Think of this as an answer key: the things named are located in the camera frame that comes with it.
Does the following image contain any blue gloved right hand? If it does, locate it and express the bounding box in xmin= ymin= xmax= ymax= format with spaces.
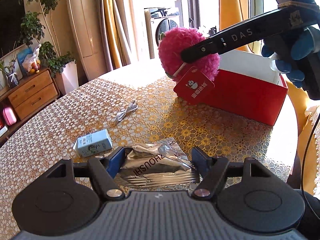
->
xmin=274 ymin=27 xmax=319 ymax=88

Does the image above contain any silver foil snack bag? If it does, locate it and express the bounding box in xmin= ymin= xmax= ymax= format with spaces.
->
xmin=114 ymin=137 xmax=202 ymax=189

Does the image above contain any bag of fruit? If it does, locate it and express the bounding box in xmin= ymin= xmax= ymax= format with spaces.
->
xmin=22 ymin=44 xmax=41 ymax=75

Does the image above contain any green potted plant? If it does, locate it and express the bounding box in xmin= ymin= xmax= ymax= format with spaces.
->
xmin=18 ymin=0 xmax=77 ymax=78

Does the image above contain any wooden drawer cabinet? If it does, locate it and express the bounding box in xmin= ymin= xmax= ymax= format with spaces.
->
xmin=1 ymin=68 xmax=60 ymax=140

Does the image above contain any patterned lace tablecloth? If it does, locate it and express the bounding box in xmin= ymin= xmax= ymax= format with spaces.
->
xmin=1 ymin=60 xmax=298 ymax=239

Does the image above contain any light blue small carton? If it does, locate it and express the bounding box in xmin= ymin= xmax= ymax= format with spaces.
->
xmin=73 ymin=129 xmax=113 ymax=158

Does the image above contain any pink plush strawberry toy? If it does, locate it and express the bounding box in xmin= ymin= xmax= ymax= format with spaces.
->
xmin=158 ymin=26 xmax=221 ymax=106

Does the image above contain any yellow curtain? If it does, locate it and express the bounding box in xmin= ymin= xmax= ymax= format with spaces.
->
xmin=99 ymin=0 xmax=122 ymax=71

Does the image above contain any beige standing air conditioner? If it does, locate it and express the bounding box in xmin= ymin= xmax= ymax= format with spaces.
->
xmin=66 ymin=0 xmax=111 ymax=81

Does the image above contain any dark glass vase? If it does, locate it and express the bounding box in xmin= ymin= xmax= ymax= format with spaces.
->
xmin=6 ymin=72 xmax=19 ymax=88

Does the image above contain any pink small case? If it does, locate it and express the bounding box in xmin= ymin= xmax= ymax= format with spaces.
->
xmin=3 ymin=107 xmax=17 ymax=126

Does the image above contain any black television screen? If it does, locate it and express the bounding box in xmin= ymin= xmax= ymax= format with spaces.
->
xmin=0 ymin=0 xmax=25 ymax=57

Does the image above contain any red cardboard box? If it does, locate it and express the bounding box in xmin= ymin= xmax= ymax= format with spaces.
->
xmin=202 ymin=50 xmax=288 ymax=126

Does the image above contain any front-load washing machine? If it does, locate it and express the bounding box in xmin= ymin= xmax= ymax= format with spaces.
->
xmin=144 ymin=7 xmax=180 ymax=59

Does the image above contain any white usb cable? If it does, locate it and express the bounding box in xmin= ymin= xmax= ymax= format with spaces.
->
xmin=114 ymin=100 xmax=139 ymax=124

